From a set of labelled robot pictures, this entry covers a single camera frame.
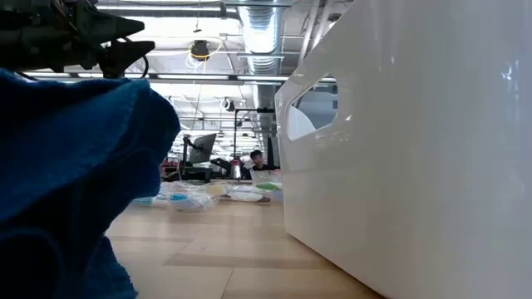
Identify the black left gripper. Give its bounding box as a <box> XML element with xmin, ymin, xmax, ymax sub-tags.
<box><xmin>0</xmin><ymin>0</ymin><xmax>156</xmax><ymax>80</ymax></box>

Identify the dark ceiling pipe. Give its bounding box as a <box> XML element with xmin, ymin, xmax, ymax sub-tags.
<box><xmin>95</xmin><ymin>2</ymin><xmax>242</xmax><ymax>21</ymax></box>

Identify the silver ventilation duct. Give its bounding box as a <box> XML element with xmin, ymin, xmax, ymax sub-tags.
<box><xmin>237</xmin><ymin>4</ymin><xmax>288</xmax><ymax>125</ymax></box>

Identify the white plastic bin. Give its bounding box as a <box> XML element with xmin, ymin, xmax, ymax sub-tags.
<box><xmin>273</xmin><ymin>0</ymin><xmax>532</xmax><ymax>299</ymax></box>

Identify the grey ceiling conduit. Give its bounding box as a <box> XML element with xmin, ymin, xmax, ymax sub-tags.
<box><xmin>297</xmin><ymin>0</ymin><xmax>346</xmax><ymax>67</ymax></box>

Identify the grey office monitor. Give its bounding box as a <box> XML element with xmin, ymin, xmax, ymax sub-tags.
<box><xmin>187</xmin><ymin>132</ymin><xmax>219</xmax><ymax>165</ymax></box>

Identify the black metal gantry frame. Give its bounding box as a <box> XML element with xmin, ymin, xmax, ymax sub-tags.
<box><xmin>232</xmin><ymin>106</ymin><xmax>277</xmax><ymax>171</ymax></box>

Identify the black ceiling cable reel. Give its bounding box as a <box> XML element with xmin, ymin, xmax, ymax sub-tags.
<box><xmin>189</xmin><ymin>39</ymin><xmax>214</xmax><ymax>62</ymax></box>

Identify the long ceiling light strip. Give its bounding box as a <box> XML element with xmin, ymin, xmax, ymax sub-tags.
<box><xmin>22</xmin><ymin>71</ymin><xmax>337</xmax><ymax>86</ymax></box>

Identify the person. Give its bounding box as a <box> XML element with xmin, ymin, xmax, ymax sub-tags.
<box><xmin>243</xmin><ymin>149</ymin><xmax>278</xmax><ymax>180</ymax></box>

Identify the green packaged toothbrush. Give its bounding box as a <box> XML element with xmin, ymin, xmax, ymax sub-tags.
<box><xmin>254</xmin><ymin>181</ymin><xmax>284</xmax><ymax>194</ymax></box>

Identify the blue cloth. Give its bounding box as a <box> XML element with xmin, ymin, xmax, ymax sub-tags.
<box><xmin>0</xmin><ymin>68</ymin><xmax>182</xmax><ymax>299</ymax></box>

